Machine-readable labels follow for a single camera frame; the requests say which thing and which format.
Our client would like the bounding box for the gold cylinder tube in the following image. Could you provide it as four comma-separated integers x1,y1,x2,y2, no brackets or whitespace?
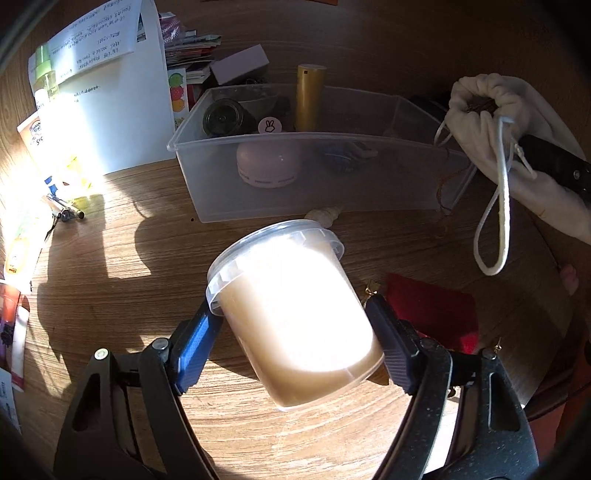
295,64,328,132

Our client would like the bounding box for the light green spray bottle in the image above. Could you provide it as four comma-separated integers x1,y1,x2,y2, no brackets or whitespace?
28,41,61,109

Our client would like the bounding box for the beige seashell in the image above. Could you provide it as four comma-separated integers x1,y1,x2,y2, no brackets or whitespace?
305,206,342,228

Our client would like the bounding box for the white round device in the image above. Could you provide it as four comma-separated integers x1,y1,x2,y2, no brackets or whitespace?
236,138,303,189

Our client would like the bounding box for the silver nail clipper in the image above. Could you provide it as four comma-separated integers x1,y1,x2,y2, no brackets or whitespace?
46,194,87,222

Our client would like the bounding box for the white drawstring cloth bag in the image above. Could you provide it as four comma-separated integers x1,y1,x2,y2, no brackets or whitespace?
434,73,591,277

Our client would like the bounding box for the wooden desktop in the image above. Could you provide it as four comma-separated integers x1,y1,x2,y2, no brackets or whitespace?
0,46,583,480

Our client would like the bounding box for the red fabric pouch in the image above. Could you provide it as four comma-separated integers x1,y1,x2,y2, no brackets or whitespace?
385,272,479,355

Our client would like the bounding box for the stack of colourful booklets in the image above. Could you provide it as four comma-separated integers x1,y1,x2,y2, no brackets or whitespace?
159,11,222,84

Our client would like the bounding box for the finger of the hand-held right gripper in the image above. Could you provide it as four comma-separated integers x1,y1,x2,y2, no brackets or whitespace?
519,134,591,206

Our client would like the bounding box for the translucent plastic storage bin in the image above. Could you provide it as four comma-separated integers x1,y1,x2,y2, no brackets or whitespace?
167,84,476,224

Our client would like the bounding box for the dark green glass bottle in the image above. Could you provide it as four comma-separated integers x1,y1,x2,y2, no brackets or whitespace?
202,98,257,138

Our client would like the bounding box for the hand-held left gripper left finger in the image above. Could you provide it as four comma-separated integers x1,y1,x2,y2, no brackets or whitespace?
53,298,225,480

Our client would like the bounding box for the small white cardboard box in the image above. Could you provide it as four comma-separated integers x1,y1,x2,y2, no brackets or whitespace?
210,45,269,86

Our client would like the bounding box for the clear plastic tub with lid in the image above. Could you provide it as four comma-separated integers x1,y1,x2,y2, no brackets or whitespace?
205,219,385,412

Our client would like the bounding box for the fruit sticker sheet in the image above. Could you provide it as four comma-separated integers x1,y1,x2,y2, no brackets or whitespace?
168,67,190,132

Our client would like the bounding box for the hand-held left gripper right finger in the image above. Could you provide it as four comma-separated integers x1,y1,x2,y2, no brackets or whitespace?
365,293,541,480

